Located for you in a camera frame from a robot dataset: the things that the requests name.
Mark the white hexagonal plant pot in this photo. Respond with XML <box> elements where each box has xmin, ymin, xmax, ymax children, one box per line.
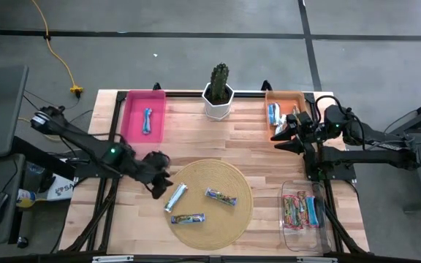
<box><xmin>201</xmin><ymin>82</ymin><xmax>235</xmax><ymax>121</ymax></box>

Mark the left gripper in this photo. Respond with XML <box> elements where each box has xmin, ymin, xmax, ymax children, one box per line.
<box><xmin>137</xmin><ymin>151</ymin><xmax>175</xmax><ymax>200</ymax></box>

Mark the dark metal desk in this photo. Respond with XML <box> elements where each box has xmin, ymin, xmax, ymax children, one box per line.
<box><xmin>396</xmin><ymin>91</ymin><xmax>421</xmax><ymax>215</ymax></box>

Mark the green cactus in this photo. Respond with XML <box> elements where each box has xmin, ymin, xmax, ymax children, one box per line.
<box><xmin>209</xmin><ymin>62</ymin><xmax>230</xmax><ymax>103</ymax></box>

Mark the blue purple granola bar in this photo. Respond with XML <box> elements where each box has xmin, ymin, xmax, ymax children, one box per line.
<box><xmin>170</xmin><ymin>213</ymin><xmax>207</xmax><ymax>225</ymax></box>

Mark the black floor cable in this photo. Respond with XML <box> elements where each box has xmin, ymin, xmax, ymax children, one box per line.
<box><xmin>67</xmin><ymin>108</ymin><xmax>94</xmax><ymax>124</ymax></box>
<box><xmin>23</xmin><ymin>89</ymin><xmax>83</xmax><ymax>110</ymax></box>

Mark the pink plastic bin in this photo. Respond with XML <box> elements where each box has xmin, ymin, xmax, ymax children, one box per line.
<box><xmin>120</xmin><ymin>89</ymin><xmax>167</xmax><ymax>144</ymax></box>

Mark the dark green granola bar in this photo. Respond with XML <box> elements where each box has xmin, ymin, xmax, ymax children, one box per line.
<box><xmin>205</xmin><ymin>187</ymin><xmax>238</xmax><ymax>207</ymax></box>

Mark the orange plastic bin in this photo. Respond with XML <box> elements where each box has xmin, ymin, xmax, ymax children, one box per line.
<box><xmin>264</xmin><ymin>90</ymin><xmax>308</xmax><ymax>132</ymax></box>

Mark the round woven placemat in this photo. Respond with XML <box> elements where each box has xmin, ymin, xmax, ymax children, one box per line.
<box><xmin>163</xmin><ymin>159</ymin><xmax>254</xmax><ymax>251</ymax></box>

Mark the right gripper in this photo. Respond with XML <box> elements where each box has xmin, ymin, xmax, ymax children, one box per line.
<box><xmin>270</xmin><ymin>116</ymin><xmax>327</xmax><ymax>156</ymax></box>

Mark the white printed box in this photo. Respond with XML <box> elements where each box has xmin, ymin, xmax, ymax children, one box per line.
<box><xmin>45</xmin><ymin>177</ymin><xmax>77</xmax><ymax>202</ymax></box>

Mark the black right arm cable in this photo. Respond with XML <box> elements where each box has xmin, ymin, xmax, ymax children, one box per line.
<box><xmin>314</xmin><ymin>94</ymin><xmax>345</xmax><ymax>118</ymax></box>

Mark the clear plastic bin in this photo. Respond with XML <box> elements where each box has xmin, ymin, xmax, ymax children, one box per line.
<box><xmin>276</xmin><ymin>180</ymin><xmax>333</xmax><ymax>255</ymax></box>

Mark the plastic bottle yellow label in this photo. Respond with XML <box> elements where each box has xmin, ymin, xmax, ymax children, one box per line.
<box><xmin>15</xmin><ymin>188</ymin><xmax>38</xmax><ymax>208</ymax></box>

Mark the red granola bar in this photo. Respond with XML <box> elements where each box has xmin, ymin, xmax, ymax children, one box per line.
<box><xmin>289</xmin><ymin>197</ymin><xmax>301</xmax><ymax>230</ymax></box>
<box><xmin>282</xmin><ymin>194</ymin><xmax>293</xmax><ymax>228</ymax></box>
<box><xmin>296</xmin><ymin>191</ymin><xmax>308</xmax><ymax>215</ymax></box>

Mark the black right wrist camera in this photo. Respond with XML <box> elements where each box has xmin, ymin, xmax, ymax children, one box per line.
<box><xmin>295</xmin><ymin>111</ymin><xmax>314</xmax><ymax>128</ymax></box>

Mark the silver metal bracket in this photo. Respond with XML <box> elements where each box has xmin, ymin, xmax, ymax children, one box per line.
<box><xmin>297</xmin><ymin>256</ymin><xmax>338</xmax><ymax>263</ymax></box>
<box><xmin>92</xmin><ymin>255</ymin><xmax>134</xmax><ymax>263</ymax></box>

